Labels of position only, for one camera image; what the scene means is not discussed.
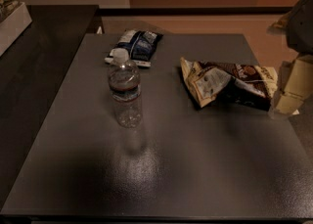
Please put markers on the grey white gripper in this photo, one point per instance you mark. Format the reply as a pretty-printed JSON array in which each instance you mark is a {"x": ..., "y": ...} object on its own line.
[{"x": 301, "y": 27}]

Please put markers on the clear plastic water bottle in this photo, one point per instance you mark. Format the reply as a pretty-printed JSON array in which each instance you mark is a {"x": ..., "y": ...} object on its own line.
[{"x": 125, "y": 86}]

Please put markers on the brown cream snack bag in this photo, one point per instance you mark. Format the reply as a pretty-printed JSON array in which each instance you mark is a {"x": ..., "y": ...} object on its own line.
[{"x": 251, "y": 86}]

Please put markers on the blue white snack bag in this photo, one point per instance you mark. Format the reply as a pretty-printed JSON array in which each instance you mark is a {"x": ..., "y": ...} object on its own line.
[{"x": 140, "y": 45}]

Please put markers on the dark side table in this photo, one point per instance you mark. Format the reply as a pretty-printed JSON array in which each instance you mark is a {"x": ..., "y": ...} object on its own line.
[{"x": 31, "y": 73}]

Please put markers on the white box at left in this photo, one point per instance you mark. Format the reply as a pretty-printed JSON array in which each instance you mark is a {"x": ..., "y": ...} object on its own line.
[{"x": 14, "y": 19}]

